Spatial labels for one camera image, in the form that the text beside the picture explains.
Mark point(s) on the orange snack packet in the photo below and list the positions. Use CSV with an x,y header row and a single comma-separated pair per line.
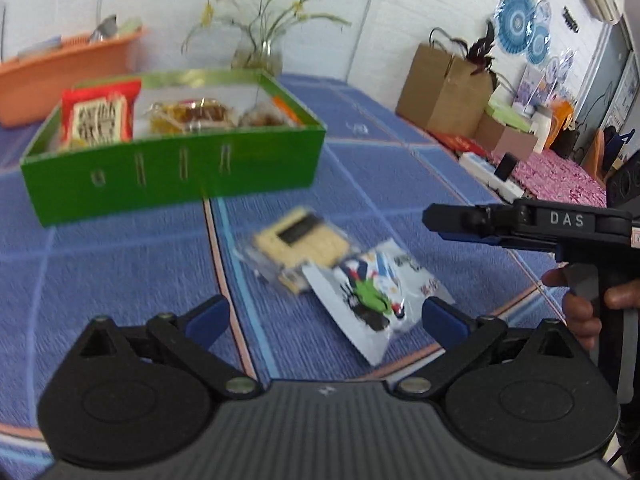
x,y
286,108

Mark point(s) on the pale green plate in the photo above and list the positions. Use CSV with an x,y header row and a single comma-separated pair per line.
x,y
130,26

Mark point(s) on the beige cardboard box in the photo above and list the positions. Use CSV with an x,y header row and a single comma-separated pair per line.
x,y
505,139

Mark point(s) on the amber candy packet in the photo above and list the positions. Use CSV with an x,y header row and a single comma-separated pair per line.
x,y
205,112

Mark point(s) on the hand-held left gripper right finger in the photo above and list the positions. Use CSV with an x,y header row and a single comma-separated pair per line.
x,y
442,317

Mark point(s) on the orange plastic basin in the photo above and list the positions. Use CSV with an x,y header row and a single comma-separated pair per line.
x,y
60,85

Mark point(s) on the green flowering plant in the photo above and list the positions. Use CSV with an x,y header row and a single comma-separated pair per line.
x,y
264,16

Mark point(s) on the white power strip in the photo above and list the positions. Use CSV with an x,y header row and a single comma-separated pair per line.
x,y
477,166

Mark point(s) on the green cardboard box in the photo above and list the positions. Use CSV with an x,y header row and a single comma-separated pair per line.
x,y
175,195

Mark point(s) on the glass vase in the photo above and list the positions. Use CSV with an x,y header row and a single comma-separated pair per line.
x,y
257,57

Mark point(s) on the brown snack packet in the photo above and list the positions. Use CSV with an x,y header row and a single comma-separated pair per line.
x,y
260,117

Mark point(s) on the black power adapter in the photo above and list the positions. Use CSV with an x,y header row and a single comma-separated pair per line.
x,y
505,166

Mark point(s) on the metal plate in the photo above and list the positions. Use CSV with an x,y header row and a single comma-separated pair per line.
x,y
104,30

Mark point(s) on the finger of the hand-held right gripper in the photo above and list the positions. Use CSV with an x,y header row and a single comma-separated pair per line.
x,y
470,238
460,217

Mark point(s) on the pale green box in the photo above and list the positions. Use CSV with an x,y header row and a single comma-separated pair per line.
x,y
510,112

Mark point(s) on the blue plaid tablecloth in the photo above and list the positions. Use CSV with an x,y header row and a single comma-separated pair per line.
x,y
125,270

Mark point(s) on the clear cracker packet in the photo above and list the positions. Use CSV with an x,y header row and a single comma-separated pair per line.
x,y
300,240

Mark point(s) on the dark red plant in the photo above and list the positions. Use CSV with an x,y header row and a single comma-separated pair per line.
x,y
480,52

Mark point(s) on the large blue paper fan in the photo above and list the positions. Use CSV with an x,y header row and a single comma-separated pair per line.
x,y
515,20

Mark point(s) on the person's right hand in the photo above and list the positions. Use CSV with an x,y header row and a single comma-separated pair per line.
x,y
580,320

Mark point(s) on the brown paper bag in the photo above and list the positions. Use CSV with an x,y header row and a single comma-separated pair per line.
x,y
440,90

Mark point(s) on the yellow candy packet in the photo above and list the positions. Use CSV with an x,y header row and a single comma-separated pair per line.
x,y
165,120

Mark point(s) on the red snack packet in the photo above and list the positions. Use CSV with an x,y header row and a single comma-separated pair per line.
x,y
100,115

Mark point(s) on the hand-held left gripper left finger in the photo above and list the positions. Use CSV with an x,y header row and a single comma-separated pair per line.
x,y
207,317

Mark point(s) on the white cartoon snack packet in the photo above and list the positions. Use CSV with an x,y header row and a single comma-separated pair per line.
x,y
370,290

